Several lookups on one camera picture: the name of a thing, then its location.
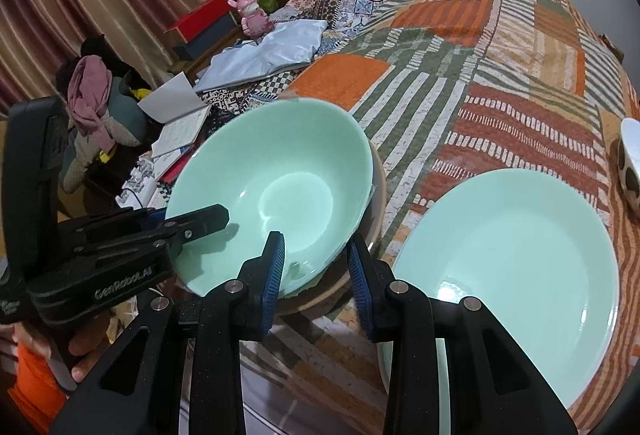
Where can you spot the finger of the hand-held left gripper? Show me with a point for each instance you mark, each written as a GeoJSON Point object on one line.
{"type": "Point", "coordinates": [125, 220]}
{"type": "Point", "coordinates": [200, 222]}

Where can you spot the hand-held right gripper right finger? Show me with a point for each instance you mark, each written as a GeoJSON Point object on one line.
{"type": "Point", "coordinates": [357, 285]}

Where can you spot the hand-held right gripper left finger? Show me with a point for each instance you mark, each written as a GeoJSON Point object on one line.
{"type": "Point", "coordinates": [275, 275]}

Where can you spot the mint green bowl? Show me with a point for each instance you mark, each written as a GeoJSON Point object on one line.
{"type": "Point", "coordinates": [280, 165]}

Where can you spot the mint green plate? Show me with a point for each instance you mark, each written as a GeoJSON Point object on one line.
{"type": "Point", "coordinates": [500, 265]}

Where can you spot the person's left hand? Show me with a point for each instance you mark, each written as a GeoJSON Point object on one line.
{"type": "Point", "coordinates": [85, 355]}

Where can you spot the red book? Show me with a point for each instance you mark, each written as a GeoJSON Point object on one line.
{"type": "Point", "coordinates": [176, 172]}

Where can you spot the pile of clothes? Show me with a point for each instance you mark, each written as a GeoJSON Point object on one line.
{"type": "Point", "coordinates": [125, 105]}

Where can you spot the pink scarf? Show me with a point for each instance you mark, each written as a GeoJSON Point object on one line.
{"type": "Point", "coordinates": [90, 90]}

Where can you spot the open white notebook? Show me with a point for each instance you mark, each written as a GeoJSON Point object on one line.
{"type": "Point", "coordinates": [170, 102]}

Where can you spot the grey plastic bag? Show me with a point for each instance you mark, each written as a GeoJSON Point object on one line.
{"type": "Point", "coordinates": [270, 55]}

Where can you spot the red lidded box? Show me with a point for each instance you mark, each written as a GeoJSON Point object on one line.
{"type": "Point", "coordinates": [200, 22]}

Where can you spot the pink toy figure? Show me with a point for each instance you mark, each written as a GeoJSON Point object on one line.
{"type": "Point", "coordinates": [252, 17]}

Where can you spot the orange striped patchwork quilt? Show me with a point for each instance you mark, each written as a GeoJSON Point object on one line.
{"type": "Point", "coordinates": [450, 80]}

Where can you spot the checkered patchwork cloth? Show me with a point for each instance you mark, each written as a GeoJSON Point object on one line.
{"type": "Point", "coordinates": [350, 5]}

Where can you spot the white brown-spotted bowl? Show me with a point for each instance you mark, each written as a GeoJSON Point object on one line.
{"type": "Point", "coordinates": [631, 170]}

